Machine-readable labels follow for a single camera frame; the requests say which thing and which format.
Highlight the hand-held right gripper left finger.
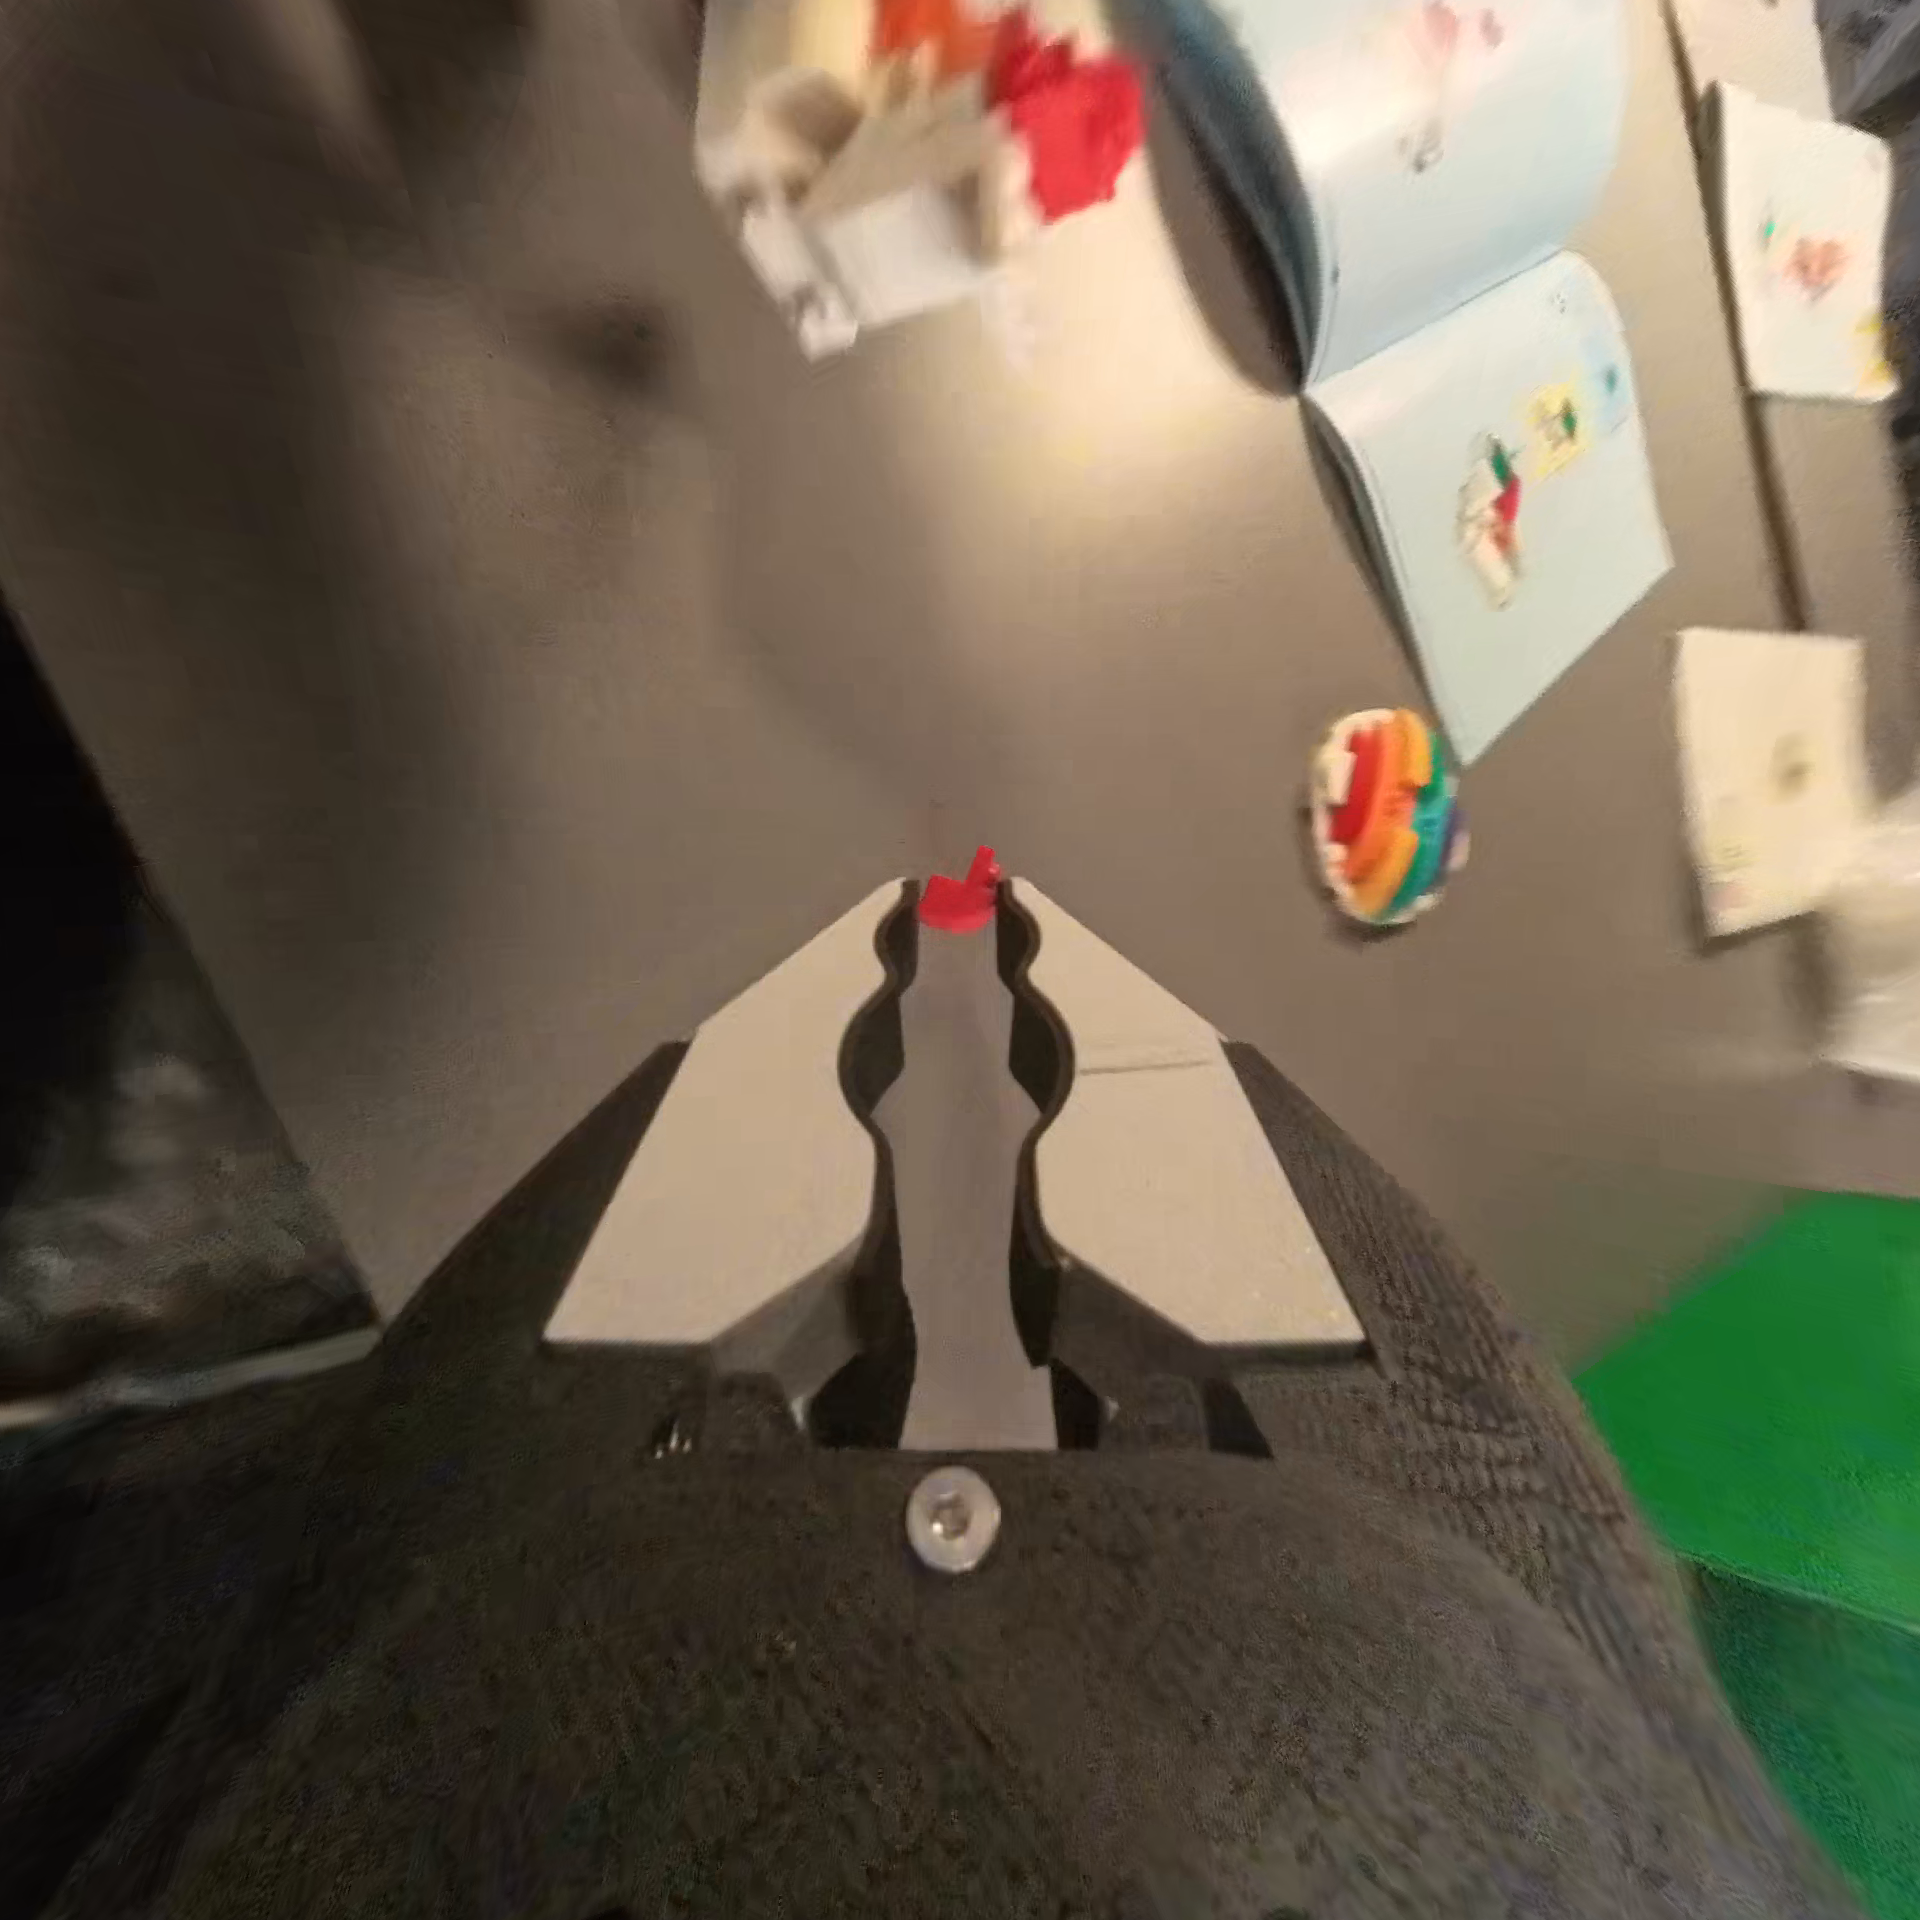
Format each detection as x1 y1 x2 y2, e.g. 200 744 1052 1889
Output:
543 876 920 1404

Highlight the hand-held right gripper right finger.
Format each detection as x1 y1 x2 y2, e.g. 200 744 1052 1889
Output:
995 876 1372 1369

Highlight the small red lego piece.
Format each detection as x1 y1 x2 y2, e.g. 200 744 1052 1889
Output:
918 845 1003 935

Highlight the white red green lego build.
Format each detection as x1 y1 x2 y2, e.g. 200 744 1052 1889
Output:
693 0 1150 368

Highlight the rainbow oval lego build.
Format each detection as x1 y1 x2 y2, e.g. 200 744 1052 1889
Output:
1307 706 1473 933

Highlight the green box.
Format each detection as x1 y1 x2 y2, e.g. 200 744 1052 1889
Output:
1566 1192 1920 1920

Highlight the clear plastic bag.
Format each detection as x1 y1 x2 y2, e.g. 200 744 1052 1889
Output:
1815 809 1920 1089

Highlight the white paper leaflet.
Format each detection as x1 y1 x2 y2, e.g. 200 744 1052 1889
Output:
1671 627 1877 945

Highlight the light blue instruction booklet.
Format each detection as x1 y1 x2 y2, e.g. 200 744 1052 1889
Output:
1147 0 1678 768

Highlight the printed paper sheet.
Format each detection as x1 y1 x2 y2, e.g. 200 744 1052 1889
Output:
1701 81 1900 405

